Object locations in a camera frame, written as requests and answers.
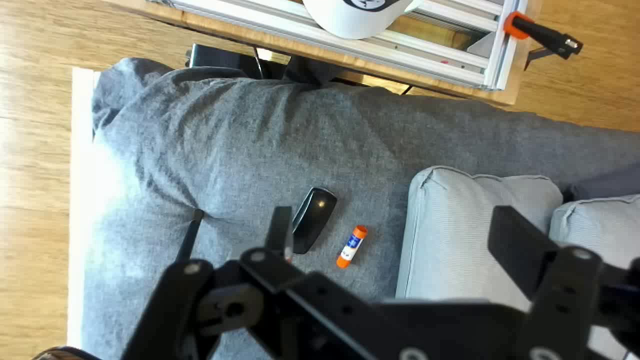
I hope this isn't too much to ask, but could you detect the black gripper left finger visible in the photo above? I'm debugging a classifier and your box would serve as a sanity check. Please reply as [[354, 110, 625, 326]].
[[123, 204, 317, 360]]

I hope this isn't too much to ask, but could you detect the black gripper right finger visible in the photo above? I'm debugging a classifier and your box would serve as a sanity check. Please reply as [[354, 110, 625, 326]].
[[488, 204, 606, 360]]

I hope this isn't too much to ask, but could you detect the black remote control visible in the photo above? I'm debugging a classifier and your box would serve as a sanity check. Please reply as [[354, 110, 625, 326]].
[[290, 185, 338, 255]]

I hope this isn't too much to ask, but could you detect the orange white glue stick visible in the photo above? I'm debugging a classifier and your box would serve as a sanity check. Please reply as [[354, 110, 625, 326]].
[[334, 223, 371, 269]]

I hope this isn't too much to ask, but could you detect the small light gray pillow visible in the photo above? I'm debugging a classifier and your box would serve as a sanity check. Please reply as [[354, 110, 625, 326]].
[[546, 192, 640, 360]]

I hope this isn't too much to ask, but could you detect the grey fabric sofa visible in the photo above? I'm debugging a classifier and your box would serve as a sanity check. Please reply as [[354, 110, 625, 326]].
[[79, 55, 640, 360]]

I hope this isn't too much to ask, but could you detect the large light gray pillow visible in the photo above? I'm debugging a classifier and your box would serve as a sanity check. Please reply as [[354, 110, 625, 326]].
[[394, 163, 566, 309]]

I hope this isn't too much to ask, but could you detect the black bag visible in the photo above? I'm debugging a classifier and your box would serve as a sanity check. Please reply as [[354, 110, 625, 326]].
[[186, 41, 337, 86]]

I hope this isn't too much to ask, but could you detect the wooden platform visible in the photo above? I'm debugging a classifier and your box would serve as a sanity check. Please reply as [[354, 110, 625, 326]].
[[107, 0, 545, 108]]

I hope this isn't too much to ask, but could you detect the orange black clamp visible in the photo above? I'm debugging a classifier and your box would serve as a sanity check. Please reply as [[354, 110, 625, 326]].
[[502, 10, 587, 61]]

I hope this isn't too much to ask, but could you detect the aluminium profile frame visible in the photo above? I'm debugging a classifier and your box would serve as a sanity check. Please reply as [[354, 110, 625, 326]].
[[159, 0, 533, 91]]

